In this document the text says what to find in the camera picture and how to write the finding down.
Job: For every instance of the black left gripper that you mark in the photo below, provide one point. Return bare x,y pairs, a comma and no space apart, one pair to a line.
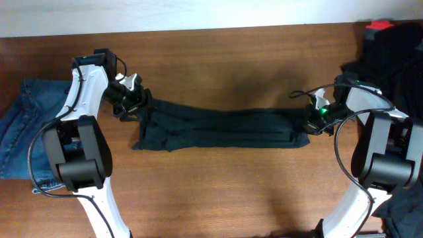
143,99

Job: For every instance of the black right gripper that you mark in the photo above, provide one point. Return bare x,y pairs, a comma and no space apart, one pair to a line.
312,125

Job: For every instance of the black t-shirt with white logo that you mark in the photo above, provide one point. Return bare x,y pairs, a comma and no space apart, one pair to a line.
167,126

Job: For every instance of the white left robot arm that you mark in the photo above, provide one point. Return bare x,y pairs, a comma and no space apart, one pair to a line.
77,151

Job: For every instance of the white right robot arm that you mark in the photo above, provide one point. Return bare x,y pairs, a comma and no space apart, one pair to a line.
387,158

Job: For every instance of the folded blue denim jeans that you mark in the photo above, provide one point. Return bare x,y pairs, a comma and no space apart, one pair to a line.
39,102

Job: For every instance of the pile of black clothes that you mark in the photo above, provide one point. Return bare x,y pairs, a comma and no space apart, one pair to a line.
392,60

